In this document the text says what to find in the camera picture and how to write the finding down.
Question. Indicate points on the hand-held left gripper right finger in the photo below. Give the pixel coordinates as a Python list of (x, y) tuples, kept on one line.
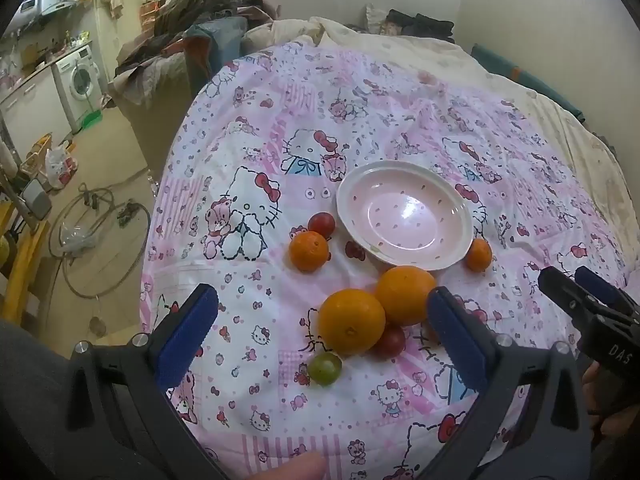
[(457, 340)]

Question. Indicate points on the white red plastic bag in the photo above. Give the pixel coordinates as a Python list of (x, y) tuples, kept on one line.
[(61, 162)]

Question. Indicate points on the yellow wooden chair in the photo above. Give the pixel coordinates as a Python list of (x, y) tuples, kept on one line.
[(20, 260)]

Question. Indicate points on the printed pink cartoon blanket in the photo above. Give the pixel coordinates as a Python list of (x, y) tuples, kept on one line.
[(260, 160)]

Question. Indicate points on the large orange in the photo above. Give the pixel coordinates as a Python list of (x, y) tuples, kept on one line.
[(406, 295), (352, 322)]

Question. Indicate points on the person's left hand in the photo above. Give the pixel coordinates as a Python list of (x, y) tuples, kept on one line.
[(295, 469)]

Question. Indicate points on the red plum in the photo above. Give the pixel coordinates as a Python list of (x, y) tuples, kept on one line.
[(321, 225)]

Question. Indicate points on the clear plastic bag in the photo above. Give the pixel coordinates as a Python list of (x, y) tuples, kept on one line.
[(75, 237)]

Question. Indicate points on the person's right hand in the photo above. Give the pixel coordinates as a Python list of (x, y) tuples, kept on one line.
[(592, 395)]

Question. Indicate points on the grey box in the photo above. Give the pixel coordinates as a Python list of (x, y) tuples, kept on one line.
[(37, 200)]

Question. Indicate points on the green dustpan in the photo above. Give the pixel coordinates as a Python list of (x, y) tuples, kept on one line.
[(92, 119)]

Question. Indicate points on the range hood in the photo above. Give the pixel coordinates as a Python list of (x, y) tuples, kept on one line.
[(55, 8)]

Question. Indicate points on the pink and white plate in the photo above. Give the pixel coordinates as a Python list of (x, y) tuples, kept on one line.
[(400, 210)]

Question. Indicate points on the blue grey cushion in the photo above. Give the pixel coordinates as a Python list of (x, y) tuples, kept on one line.
[(215, 35)]

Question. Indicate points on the teal cushion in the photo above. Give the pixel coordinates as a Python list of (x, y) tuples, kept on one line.
[(530, 77)]

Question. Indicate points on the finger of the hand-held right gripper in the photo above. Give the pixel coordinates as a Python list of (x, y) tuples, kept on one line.
[(597, 282), (562, 287)]

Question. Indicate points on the medium tangerine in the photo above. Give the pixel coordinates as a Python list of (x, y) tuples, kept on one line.
[(309, 251)]

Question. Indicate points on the small tangerine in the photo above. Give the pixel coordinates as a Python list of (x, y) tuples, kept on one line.
[(479, 255)]

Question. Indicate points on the white washing machine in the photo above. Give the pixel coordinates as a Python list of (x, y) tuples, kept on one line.
[(80, 80)]

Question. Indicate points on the dark round plum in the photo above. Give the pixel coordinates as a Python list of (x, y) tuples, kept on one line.
[(390, 341)]

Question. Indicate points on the patterned pillow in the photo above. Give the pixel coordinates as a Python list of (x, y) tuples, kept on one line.
[(375, 17)]

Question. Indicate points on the pile of dark clothes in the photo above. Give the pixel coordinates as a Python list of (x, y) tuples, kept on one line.
[(200, 10)]

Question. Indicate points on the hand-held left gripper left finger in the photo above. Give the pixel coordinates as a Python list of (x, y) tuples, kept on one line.
[(190, 335)]

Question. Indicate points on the green plum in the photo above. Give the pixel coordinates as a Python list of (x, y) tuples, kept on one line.
[(325, 368)]

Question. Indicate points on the white kitchen cabinet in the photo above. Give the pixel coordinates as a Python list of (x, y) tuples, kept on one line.
[(30, 105)]

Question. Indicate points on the black folded clothes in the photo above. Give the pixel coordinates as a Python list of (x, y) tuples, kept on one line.
[(422, 25)]

